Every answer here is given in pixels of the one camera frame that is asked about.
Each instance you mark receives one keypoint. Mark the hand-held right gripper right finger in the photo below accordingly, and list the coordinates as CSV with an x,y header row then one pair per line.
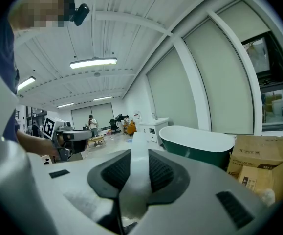
x,y
195,199

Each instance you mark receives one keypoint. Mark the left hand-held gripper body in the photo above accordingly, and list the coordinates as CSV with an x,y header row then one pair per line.
x,y
70,137

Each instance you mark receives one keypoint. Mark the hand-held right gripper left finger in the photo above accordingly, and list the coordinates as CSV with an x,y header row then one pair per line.
x,y
82,187

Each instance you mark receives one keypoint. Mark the white and green bathtub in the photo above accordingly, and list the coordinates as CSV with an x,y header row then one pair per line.
x,y
195,141

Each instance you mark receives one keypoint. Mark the white cleaning tool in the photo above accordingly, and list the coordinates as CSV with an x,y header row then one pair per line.
x,y
138,160

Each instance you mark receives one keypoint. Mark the person's left forearm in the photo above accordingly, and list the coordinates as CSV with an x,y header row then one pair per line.
x,y
36,144

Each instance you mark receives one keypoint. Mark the grey roller blind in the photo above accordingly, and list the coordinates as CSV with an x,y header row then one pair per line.
x,y
220,77
244,21
173,92
81,117
103,115

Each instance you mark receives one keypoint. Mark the low wooden table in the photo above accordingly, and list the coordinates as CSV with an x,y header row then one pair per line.
x,y
96,139

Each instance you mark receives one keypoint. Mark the beige box with black mark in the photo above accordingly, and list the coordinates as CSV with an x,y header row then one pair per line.
x,y
47,159

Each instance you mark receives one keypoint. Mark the long ceiling light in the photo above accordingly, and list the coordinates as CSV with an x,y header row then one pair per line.
x,y
102,98
26,82
65,105
93,62

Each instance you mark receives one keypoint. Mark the black office chair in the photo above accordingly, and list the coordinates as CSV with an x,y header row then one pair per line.
x,y
113,125

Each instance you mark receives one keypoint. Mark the yellow armchair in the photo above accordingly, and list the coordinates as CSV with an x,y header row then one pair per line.
x,y
131,127

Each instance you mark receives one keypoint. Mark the small cardboard box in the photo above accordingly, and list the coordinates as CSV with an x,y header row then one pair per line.
x,y
256,179

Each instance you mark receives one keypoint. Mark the round ceiling smoke detector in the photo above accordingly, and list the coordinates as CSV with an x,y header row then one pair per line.
x,y
97,74

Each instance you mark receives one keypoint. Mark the white and red sign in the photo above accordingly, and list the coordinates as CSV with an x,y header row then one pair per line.
x,y
137,115

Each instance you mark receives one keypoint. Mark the white fluffy cloth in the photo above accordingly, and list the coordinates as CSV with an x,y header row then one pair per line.
x,y
266,196

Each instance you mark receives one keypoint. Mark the white vanity cabinet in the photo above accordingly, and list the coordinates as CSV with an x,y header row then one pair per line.
x,y
153,131

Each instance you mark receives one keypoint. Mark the large cardboard box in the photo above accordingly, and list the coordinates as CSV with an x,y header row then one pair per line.
x,y
263,153

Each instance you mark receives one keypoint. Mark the chrome faucet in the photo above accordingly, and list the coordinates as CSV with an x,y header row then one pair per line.
x,y
154,116

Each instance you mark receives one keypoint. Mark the person's dark blue shirt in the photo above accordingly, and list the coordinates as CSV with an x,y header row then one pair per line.
x,y
2,65

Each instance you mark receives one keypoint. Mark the person's head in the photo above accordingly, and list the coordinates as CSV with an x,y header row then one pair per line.
x,y
37,5

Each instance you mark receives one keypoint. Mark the dark framed window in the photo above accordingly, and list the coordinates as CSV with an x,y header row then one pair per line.
x,y
274,82

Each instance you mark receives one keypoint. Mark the black camera rig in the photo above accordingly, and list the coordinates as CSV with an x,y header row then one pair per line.
x,y
120,118

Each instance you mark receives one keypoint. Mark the black head camera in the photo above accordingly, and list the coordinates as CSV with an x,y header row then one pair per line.
x,y
80,14

